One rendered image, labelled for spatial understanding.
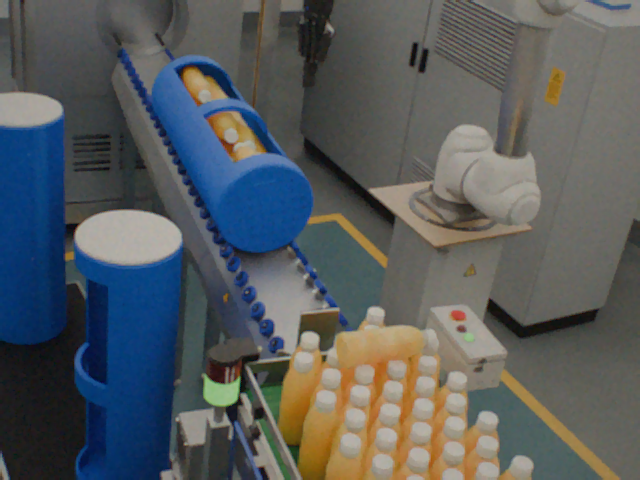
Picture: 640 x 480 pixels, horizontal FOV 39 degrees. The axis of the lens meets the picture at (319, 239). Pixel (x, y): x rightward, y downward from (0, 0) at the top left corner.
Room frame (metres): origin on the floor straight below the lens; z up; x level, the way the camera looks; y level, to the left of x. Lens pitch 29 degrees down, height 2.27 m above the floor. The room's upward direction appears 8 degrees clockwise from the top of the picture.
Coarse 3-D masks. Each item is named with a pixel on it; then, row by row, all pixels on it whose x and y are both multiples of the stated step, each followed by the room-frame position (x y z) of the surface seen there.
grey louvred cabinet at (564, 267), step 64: (384, 0) 4.61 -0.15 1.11; (448, 0) 4.17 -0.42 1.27; (320, 64) 5.07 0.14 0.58; (384, 64) 4.53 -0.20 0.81; (448, 64) 4.10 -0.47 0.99; (576, 64) 3.46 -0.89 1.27; (320, 128) 4.98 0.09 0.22; (384, 128) 4.45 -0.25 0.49; (448, 128) 4.02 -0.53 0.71; (576, 128) 3.39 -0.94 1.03; (576, 192) 3.44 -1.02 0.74; (512, 256) 3.51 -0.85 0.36; (576, 256) 3.50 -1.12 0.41; (512, 320) 3.47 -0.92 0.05; (576, 320) 3.59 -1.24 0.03
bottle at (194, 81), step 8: (184, 72) 2.95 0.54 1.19; (192, 72) 2.93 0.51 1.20; (200, 72) 2.95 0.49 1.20; (184, 80) 2.92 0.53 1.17; (192, 80) 2.87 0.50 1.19; (200, 80) 2.86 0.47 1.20; (192, 88) 2.84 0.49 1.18; (200, 88) 2.83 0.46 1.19; (208, 88) 2.84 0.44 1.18; (192, 96) 2.84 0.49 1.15
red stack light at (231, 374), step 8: (208, 360) 1.32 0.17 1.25; (240, 360) 1.33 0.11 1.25; (208, 368) 1.31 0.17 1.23; (216, 368) 1.30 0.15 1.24; (224, 368) 1.30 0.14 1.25; (232, 368) 1.31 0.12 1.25; (240, 368) 1.33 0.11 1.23; (208, 376) 1.31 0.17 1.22; (216, 376) 1.30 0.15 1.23; (224, 376) 1.30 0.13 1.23; (232, 376) 1.31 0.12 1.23
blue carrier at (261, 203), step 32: (192, 64) 3.01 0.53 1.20; (160, 96) 2.85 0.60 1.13; (192, 128) 2.53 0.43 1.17; (256, 128) 2.76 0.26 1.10; (192, 160) 2.43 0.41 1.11; (224, 160) 2.28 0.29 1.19; (256, 160) 2.24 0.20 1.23; (288, 160) 2.30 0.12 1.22; (224, 192) 2.17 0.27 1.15; (256, 192) 2.21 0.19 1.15; (288, 192) 2.25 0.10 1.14; (224, 224) 2.17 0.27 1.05; (256, 224) 2.21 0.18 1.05; (288, 224) 2.25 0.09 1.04
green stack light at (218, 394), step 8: (208, 384) 1.31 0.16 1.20; (216, 384) 1.30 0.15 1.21; (224, 384) 1.30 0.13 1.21; (232, 384) 1.31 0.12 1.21; (208, 392) 1.31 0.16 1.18; (216, 392) 1.30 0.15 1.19; (224, 392) 1.30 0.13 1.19; (232, 392) 1.31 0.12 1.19; (208, 400) 1.31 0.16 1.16; (216, 400) 1.30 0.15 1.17; (224, 400) 1.30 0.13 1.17; (232, 400) 1.31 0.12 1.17
